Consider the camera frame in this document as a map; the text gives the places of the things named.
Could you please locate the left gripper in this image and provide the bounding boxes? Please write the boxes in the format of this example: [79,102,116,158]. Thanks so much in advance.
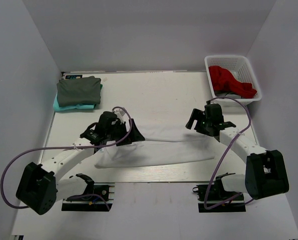
[106,118,145,146]

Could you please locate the white t-shirt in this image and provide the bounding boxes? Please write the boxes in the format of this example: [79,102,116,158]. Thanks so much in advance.
[95,124,215,169]

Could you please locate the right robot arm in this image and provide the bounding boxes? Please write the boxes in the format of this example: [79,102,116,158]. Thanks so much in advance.
[186,103,289,200]

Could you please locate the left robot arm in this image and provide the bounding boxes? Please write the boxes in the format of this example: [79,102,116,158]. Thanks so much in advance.
[16,109,145,215]

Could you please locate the red t-shirt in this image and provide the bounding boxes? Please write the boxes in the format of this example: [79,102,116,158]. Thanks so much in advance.
[208,66,257,99]

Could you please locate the white plastic basket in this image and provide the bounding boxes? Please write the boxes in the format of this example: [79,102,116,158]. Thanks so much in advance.
[204,55,262,106]

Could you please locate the grey folded t-shirt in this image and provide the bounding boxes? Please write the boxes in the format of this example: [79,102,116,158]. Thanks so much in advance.
[57,76,101,107]

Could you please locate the teal folded t-shirt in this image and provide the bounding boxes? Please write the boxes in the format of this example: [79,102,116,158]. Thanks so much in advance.
[53,94,99,112]

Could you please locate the blue sticker label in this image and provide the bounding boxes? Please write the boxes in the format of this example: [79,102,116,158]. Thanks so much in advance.
[65,74,83,80]

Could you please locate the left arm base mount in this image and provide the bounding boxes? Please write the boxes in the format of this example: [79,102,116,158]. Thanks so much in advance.
[61,183,115,212]

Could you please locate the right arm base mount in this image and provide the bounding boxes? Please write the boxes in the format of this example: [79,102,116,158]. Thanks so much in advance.
[192,184,246,213]

